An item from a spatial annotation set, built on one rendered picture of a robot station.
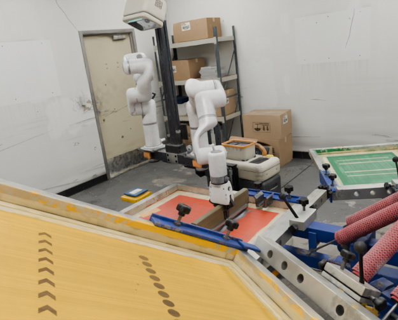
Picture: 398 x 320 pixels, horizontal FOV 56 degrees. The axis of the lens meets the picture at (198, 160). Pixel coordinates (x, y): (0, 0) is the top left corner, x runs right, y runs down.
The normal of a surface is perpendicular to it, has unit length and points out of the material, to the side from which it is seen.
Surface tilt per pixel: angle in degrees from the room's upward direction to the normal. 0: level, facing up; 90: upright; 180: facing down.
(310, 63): 90
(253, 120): 89
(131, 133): 90
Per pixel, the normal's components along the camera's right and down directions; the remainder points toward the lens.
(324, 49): -0.61, 0.29
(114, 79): 0.79, 0.08
